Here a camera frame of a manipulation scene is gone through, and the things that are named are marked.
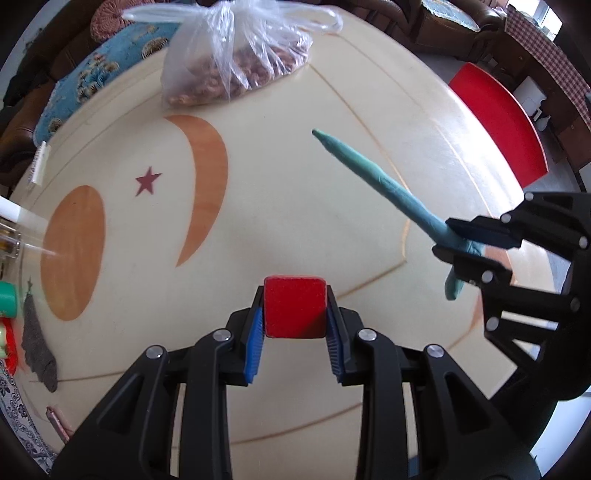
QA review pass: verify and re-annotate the blue and white patterned cloth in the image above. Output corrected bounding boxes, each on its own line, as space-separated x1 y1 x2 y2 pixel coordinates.
0 360 58 476

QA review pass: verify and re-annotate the teal stick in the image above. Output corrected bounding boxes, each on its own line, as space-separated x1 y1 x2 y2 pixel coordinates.
311 129 486 302

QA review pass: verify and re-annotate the brown leather sofa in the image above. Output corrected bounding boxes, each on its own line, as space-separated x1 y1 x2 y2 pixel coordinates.
0 28 100 195

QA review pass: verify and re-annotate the red sponge block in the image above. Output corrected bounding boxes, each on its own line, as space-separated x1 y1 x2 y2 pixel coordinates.
262 274 328 340

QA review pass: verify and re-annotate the grey knitted cloth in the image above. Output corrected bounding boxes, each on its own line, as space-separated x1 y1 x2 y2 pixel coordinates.
21 279 59 394

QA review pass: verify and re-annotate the clear plastic bag of nuts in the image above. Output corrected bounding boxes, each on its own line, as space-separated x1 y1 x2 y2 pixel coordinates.
121 0 345 109

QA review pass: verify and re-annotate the brown wooden cabinet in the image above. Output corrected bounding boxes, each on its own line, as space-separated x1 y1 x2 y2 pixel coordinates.
489 21 591 162

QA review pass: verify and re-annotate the blue floral cushion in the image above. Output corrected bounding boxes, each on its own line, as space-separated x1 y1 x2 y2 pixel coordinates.
34 21 182 145

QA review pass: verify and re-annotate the white lace doily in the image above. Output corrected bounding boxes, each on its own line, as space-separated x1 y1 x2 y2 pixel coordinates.
420 0 483 33

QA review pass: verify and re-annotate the red packet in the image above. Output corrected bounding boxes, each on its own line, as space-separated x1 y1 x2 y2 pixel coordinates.
0 316 24 374

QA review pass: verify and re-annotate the cream round table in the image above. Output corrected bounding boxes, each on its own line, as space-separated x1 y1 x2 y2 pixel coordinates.
9 0 557 480

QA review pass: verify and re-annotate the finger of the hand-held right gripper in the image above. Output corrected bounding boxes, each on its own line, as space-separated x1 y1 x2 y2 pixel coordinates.
433 244 583 370
444 191 591 252

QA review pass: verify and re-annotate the pink woven cushion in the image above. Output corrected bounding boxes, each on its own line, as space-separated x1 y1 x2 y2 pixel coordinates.
90 4 153 44

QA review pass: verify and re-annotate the red checked cloth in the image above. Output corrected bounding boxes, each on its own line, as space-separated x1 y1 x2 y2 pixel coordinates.
503 4 591 125

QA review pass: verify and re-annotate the red stool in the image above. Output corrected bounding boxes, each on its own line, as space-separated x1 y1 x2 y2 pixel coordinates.
448 62 550 190

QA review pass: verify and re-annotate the pink flat case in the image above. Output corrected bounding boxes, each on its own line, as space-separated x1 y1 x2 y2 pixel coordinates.
45 405 75 444

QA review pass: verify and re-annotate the green cup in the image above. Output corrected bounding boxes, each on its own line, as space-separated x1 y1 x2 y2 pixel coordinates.
0 281 21 320

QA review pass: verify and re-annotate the small white comb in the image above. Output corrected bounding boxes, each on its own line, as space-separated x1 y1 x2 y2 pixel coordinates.
30 141 51 186

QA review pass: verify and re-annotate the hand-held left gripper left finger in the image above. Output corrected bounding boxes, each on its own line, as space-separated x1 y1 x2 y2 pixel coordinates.
50 285 265 480

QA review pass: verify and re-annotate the brown leather armchair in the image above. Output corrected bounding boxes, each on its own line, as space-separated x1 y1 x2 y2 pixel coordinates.
406 0 506 63

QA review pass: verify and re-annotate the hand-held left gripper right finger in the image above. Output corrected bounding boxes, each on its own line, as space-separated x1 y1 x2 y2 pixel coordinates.
325 285 542 480

